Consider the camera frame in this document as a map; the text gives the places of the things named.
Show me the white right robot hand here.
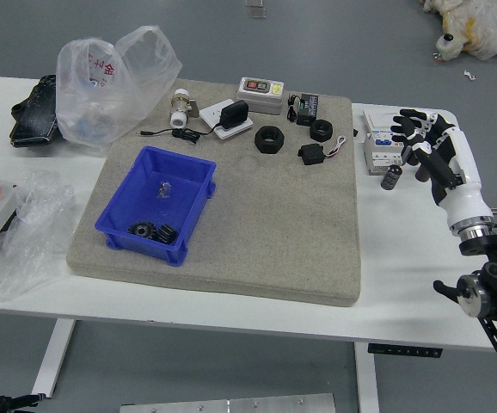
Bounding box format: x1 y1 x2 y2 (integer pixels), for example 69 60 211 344
391 108 494 228

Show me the small black nut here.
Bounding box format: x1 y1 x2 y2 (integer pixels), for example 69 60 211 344
310 119 334 143

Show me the big black nut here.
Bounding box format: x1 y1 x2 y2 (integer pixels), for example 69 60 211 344
255 124 287 155

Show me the white table leg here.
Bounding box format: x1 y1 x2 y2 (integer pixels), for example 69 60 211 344
30 319 77 398
353 342 381 413

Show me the white circuit breaker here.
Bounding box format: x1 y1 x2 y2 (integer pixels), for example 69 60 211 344
361 126 407 176

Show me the yellow white plastic wrap pile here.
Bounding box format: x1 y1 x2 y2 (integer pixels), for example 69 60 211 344
420 0 497 62

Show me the clear plastic bag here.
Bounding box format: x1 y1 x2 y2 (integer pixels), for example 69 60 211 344
0 170 77 302

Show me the black table height controller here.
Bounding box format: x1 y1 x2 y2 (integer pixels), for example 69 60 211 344
368 343 443 360

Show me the grey-brown mat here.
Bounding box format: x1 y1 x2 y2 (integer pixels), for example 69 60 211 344
65 77 364 307

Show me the silver metal plate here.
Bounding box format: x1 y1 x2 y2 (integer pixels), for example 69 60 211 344
119 392 338 413

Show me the metal floor socket cover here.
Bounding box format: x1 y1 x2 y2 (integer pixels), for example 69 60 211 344
245 0 269 21

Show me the small clear parts bag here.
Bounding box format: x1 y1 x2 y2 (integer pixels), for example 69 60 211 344
155 180 175 201

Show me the brass valve white fitting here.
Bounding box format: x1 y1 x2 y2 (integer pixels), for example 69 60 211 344
169 88 200 130

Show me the black plastic case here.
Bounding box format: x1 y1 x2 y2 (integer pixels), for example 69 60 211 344
9 73 61 150

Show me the blue plastic bin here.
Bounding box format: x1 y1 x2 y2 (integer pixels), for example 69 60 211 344
93 145 218 268

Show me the white plastic bag red print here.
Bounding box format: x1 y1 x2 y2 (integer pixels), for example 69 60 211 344
54 24 184 156

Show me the white switch panel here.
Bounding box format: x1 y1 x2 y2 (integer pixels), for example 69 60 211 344
362 109 404 132

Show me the black servo with wires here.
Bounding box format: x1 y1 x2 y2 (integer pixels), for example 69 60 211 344
298 135 348 167

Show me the black receiver module with wires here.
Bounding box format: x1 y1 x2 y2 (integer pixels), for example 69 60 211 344
285 91 322 126

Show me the grey push-button switch box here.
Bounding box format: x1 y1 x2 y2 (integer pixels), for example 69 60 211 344
236 76 285 116

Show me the white wall switch plate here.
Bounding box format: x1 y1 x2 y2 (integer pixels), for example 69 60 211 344
199 99 256 141

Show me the black power adapter with cord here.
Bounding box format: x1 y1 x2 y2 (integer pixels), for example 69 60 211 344
138 99 252 145

